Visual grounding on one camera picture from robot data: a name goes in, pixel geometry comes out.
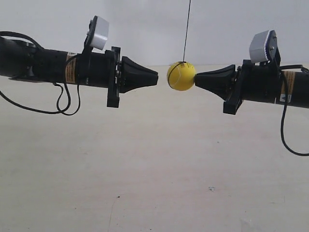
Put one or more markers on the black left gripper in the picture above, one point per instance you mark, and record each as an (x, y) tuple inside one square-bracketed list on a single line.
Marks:
[(101, 70)]

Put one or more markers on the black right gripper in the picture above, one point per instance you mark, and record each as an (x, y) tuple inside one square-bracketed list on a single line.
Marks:
[(259, 83)]

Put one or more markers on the yellow tennis ball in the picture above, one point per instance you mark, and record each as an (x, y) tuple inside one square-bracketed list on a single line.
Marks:
[(181, 76)]

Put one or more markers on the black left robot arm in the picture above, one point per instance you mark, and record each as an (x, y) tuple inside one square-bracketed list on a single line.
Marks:
[(23, 59)]

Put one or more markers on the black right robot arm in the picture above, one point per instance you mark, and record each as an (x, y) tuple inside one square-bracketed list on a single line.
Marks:
[(295, 86)]

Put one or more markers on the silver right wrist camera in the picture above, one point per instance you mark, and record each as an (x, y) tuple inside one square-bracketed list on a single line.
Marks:
[(263, 46)]

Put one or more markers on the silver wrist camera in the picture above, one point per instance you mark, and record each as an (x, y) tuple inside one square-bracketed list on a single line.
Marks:
[(263, 46), (97, 35)]

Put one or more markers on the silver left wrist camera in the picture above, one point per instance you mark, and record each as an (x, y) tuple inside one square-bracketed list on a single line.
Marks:
[(97, 35)]

